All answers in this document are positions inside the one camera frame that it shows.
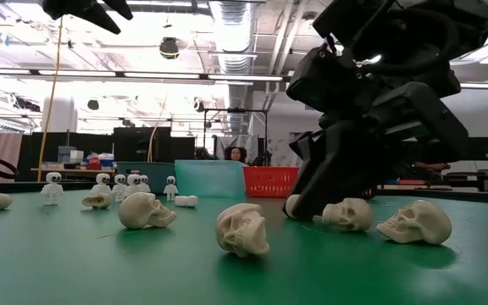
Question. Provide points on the small beige plastic skull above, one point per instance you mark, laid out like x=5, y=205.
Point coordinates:
x=2, y=201
x=347, y=214
x=240, y=231
x=422, y=222
x=100, y=199
x=288, y=205
x=140, y=212

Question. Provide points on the white storage box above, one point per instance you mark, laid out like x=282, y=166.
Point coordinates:
x=76, y=156

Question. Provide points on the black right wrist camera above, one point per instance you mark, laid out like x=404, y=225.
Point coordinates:
x=320, y=80

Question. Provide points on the black computer monitor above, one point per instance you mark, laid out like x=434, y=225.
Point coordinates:
x=481, y=148

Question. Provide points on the long overhead light bar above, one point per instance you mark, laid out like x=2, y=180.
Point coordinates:
x=163, y=75

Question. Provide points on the black room partition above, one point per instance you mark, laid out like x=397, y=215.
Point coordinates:
x=95, y=146

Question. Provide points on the white round column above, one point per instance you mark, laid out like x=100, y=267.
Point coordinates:
x=59, y=114

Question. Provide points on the person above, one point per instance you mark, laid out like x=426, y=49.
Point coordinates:
x=235, y=153

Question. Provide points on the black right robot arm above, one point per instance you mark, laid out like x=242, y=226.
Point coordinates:
x=473, y=21

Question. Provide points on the grey-blue plastic bin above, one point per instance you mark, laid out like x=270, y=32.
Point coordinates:
x=156, y=171

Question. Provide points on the red plastic basket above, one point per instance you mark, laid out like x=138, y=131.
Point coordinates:
x=269, y=182

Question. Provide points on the black ceiling dome device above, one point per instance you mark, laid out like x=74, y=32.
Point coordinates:
x=169, y=48

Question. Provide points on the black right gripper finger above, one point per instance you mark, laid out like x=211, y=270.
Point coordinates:
x=345, y=169
x=307, y=148

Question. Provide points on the wooden workbench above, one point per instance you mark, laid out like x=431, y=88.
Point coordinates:
x=74, y=171

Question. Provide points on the red container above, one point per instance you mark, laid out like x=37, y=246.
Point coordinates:
x=94, y=163

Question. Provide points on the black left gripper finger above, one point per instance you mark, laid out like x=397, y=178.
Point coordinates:
x=119, y=6
x=74, y=8

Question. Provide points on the teal translucent plastic bin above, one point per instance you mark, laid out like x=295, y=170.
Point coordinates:
x=210, y=178

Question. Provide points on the patterned white hanging cloth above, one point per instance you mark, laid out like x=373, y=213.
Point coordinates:
x=280, y=152

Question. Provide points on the black stand frame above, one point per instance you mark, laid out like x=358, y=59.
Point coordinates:
x=235, y=110

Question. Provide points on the silver spiral ceiling duct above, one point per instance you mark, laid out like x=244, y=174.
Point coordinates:
x=233, y=34

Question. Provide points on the blue container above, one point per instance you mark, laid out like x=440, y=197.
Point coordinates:
x=107, y=163

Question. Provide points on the black desk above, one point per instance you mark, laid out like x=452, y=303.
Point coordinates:
x=481, y=180

